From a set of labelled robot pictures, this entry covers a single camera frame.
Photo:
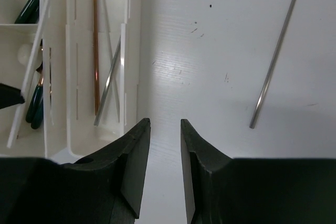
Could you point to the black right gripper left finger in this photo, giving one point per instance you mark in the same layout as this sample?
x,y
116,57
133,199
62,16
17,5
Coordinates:
x,y
107,185

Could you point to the white plastic spoon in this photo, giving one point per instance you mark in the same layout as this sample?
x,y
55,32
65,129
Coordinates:
x,y
23,53

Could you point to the white narrow tray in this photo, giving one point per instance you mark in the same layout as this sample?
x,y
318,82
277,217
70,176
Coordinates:
x,y
83,137

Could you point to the copper chopstick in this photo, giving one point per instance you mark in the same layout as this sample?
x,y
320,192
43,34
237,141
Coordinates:
x,y
114,83
96,56

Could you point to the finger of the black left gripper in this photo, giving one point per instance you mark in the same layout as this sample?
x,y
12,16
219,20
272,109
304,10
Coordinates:
x,y
10,96

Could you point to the silver chopstick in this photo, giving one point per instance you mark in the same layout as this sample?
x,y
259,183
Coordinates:
x,y
108,83
30,70
266,84

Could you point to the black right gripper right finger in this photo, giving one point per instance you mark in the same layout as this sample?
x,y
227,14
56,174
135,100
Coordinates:
x,y
203,168

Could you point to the gold fork green handle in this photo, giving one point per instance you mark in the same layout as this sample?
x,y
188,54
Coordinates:
x,y
28,10

